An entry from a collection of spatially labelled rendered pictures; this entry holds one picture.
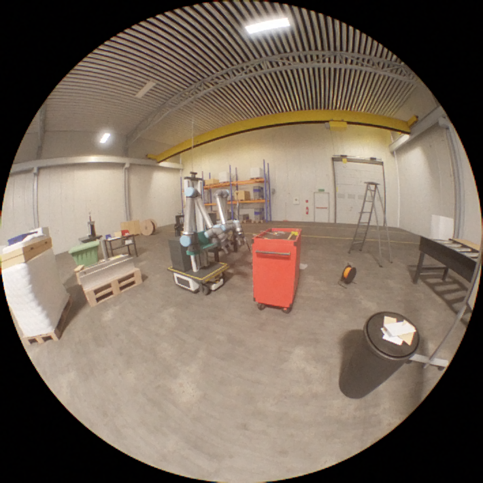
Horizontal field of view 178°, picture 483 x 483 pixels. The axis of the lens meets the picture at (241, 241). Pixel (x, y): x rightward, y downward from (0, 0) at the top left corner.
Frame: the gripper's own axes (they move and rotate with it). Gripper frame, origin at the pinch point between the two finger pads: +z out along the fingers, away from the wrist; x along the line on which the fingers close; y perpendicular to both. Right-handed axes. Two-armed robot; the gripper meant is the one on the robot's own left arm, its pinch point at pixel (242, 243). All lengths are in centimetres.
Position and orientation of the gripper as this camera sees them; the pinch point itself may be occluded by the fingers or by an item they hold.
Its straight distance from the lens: 219.8
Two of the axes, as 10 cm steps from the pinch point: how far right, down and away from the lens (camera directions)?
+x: 6.3, -1.0, 7.7
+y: 7.2, -3.0, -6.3
